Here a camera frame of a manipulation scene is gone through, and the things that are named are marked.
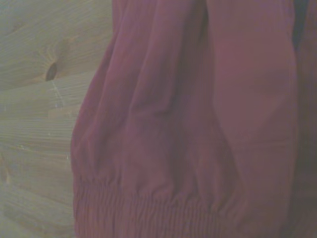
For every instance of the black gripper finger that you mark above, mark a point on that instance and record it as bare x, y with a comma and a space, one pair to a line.
300, 22

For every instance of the rust red shorts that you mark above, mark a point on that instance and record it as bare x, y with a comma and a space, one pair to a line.
188, 129

